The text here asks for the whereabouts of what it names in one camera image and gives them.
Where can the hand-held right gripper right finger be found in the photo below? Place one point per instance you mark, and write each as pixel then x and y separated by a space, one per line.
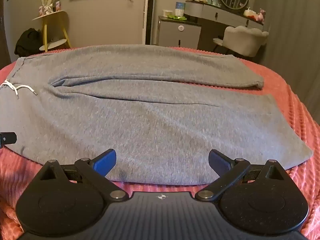
pixel 220 161

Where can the blue and white container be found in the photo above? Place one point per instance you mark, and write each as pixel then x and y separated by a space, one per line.
pixel 180 8

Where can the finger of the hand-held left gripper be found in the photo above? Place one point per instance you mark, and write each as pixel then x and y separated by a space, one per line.
pixel 8 138

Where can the grey curtain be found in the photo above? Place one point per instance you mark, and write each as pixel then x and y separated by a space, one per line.
pixel 292 30

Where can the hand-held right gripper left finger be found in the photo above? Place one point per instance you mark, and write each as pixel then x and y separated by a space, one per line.
pixel 106 160

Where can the grey dressing table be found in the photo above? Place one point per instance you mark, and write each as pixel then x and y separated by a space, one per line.
pixel 220 13

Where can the yellow-legged chair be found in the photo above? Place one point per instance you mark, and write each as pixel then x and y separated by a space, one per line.
pixel 45 30

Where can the grey cabinet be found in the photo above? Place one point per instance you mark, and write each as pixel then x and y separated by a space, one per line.
pixel 178 33

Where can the small pink box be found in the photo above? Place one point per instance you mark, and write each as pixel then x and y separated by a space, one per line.
pixel 58 6

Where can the pink plush toy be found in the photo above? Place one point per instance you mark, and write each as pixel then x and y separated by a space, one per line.
pixel 261 15

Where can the red and white box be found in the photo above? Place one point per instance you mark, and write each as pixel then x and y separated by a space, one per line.
pixel 250 13

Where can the grey sweatpants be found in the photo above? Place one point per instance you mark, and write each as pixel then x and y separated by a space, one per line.
pixel 150 117

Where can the pink ribbed blanket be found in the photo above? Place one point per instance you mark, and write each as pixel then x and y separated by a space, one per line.
pixel 300 130

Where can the white tower air conditioner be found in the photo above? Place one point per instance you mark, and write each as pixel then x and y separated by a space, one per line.
pixel 148 10

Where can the green cloth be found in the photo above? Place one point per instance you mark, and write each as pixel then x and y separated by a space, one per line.
pixel 177 17

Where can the white shell-back chair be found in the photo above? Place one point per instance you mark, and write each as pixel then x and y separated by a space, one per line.
pixel 243 41

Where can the black bag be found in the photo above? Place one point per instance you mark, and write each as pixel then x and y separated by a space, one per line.
pixel 27 42

